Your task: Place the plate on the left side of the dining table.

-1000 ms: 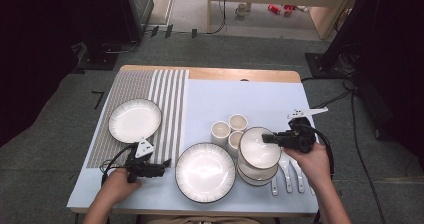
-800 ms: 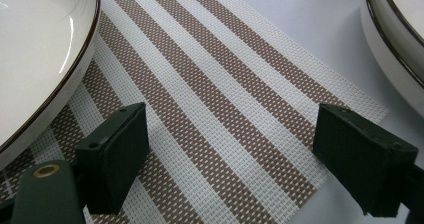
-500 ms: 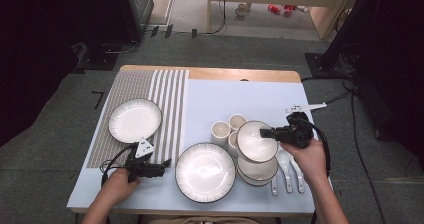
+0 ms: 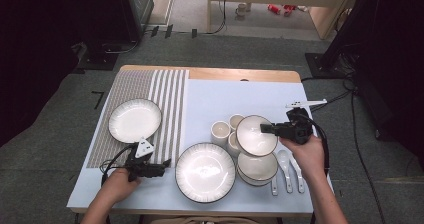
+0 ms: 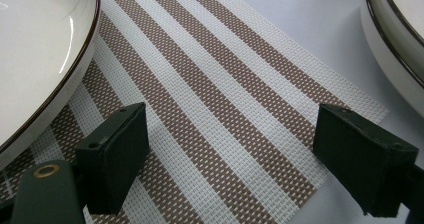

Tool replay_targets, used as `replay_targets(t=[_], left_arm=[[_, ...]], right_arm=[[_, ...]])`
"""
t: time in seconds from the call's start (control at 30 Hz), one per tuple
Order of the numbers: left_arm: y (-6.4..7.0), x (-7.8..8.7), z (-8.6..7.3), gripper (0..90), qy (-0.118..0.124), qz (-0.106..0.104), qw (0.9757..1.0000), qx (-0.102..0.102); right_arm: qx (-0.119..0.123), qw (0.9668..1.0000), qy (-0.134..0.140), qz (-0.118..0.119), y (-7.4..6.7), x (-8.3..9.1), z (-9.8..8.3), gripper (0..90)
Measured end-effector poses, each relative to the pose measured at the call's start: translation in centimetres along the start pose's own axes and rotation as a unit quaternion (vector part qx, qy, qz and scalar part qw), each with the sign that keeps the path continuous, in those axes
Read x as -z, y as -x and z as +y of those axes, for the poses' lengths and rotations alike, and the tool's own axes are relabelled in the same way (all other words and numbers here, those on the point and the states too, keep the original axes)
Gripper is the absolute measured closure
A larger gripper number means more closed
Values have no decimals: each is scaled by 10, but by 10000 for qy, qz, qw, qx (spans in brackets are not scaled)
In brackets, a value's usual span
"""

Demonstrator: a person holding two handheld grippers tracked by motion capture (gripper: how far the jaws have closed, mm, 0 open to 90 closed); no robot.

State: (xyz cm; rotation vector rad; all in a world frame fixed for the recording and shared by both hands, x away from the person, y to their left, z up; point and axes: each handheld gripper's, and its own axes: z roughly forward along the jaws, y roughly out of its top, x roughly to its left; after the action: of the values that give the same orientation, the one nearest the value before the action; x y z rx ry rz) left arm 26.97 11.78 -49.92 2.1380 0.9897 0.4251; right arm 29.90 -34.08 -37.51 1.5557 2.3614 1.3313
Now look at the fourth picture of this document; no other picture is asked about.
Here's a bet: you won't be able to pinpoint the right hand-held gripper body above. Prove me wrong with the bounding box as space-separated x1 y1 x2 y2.
276 98 328 145

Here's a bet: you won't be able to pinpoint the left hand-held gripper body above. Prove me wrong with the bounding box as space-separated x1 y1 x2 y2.
125 137 164 182

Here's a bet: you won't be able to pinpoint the white ribbed plate dark rim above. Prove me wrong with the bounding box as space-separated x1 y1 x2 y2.
107 98 163 144
174 142 237 204

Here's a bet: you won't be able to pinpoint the person's left hand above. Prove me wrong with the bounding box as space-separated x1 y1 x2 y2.
101 168 142 204

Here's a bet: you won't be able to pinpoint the person's right hand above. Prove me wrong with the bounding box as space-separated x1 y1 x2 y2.
279 135 326 182

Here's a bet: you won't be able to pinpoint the white ceramic cup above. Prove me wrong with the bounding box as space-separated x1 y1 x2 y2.
210 120 232 148
227 131 242 158
228 113 246 133

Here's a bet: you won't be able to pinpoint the person's beige trousers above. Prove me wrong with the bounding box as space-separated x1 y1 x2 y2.
138 215 278 224

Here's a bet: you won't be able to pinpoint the grey striped placemat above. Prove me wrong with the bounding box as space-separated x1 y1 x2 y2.
86 69 190 169

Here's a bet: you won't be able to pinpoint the black slanted stand pole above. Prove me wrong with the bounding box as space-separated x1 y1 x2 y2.
321 0 384 70

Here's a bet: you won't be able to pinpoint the red floor object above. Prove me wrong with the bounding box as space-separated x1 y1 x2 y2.
266 3 282 16
282 4 297 18

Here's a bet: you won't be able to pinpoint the dark curtain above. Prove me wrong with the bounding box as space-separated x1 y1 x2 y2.
0 0 91 148
353 0 424 173

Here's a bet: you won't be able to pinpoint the pale small floor object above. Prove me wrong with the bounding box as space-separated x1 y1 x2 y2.
234 2 253 18

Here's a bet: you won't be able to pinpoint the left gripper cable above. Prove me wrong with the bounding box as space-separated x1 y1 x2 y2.
100 143 138 187

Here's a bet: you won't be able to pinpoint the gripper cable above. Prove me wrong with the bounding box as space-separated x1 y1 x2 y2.
100 143 138 187
298 112 332 178

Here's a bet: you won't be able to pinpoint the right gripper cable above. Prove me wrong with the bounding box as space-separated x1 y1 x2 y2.
298 112 332 178

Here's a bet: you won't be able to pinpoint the long black floor cable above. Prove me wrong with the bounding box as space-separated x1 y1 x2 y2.
349 83 388 224

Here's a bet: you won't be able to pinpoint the black stand base plate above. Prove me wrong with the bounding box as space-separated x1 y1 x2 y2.
77 52 120 72
304 52 354 81

